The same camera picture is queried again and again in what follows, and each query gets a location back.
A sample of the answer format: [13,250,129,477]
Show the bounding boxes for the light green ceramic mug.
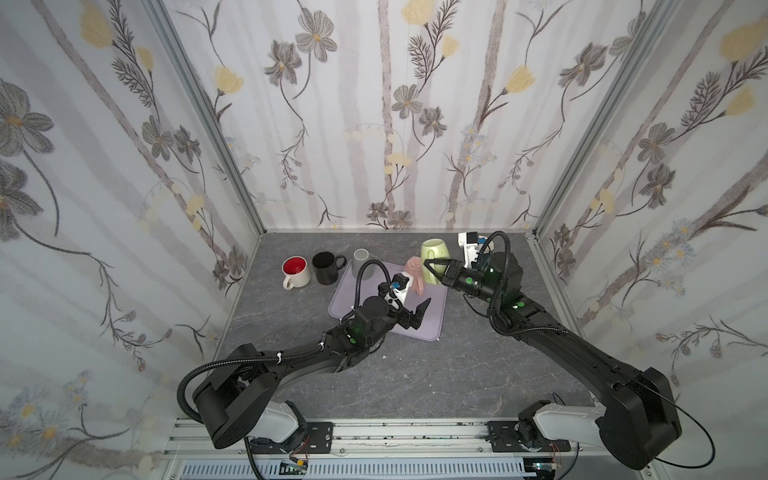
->
[420,238,450,285]

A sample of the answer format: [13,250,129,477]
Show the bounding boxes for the black ceramic mug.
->
[312,251,347,286]

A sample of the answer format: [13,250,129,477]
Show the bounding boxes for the cream mug red inside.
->
[281,256,311,290]

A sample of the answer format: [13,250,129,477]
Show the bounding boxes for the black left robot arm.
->
[176,296,431,451]

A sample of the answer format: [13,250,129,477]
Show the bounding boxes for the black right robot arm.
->
[423,252,682,470]

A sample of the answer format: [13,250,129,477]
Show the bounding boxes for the pink ceramic mug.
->
[404,256,425,296]

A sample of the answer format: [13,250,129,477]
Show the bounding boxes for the grey ceramic mug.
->
[351,248,375,280]

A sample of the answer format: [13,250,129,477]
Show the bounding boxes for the lavender plastic tray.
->
[328,265,448,342]

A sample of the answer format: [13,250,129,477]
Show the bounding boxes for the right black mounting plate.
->
[486,420,572,453]

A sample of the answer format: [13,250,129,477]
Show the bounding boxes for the black mounting plate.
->
[248,422,334,455]
[486,420,572,453]

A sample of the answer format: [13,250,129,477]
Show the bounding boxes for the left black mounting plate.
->
[248,422,334,455]

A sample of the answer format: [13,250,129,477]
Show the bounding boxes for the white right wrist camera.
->
[457,231,487,268]

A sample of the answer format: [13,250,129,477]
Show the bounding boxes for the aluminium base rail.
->
[157,417,541,463]

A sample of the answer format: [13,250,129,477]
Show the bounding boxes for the white slotted cable duct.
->
[177,457,536,479]

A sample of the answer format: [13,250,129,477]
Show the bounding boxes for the black corrugated cable conduit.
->
[176,353,283,425]

